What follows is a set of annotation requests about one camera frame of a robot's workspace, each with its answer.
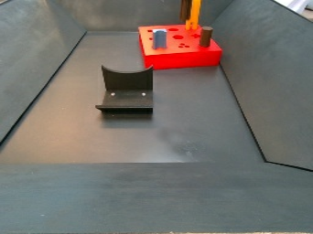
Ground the red peg board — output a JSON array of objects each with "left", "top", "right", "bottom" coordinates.
[{"left": 138, "top": 25, "right": 223, "bottom": 69}]

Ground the brown cylinder peg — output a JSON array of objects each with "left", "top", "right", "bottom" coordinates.
[{"left": 200, "top": 27, "right": 213, "bottom": 48}]

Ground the yellow peg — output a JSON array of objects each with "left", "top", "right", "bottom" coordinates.
[{"left": 185, "top": 0, "right": 203, "bottom": 30}]

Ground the blue peg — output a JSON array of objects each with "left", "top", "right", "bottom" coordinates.
[{"left": 153, "top": 28, "right": 168, "bottom": 49}]

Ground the brown three prong peg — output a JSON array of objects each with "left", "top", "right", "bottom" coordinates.
[{"left": 180, "top": 0, "right": 193, "bottom": 21}]

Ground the black curved holder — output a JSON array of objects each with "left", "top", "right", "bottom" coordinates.
[{"left": 96, "top": 67, "right": 154, "bottom": 112}]

